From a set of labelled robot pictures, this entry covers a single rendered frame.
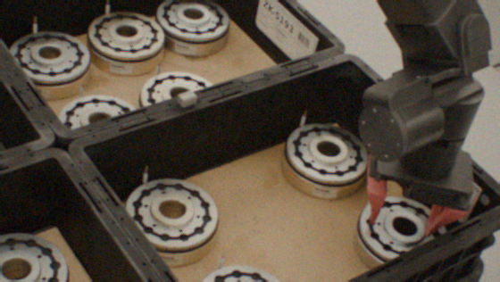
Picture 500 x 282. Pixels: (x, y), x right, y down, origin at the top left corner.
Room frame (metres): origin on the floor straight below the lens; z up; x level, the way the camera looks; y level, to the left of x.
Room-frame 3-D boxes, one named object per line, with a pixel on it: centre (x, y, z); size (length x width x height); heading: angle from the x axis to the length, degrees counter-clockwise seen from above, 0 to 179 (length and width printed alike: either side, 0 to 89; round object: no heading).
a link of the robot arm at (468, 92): (0.70, -0.18, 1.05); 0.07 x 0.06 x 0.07; 136
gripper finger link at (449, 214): (0.71, -0.20, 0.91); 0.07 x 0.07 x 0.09; 0
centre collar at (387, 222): (0.71, -0.19, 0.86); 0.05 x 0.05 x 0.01
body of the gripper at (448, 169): (0.71, -0.18, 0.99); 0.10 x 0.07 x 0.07; 90
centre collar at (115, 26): (0.96, 0.19, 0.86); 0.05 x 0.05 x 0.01
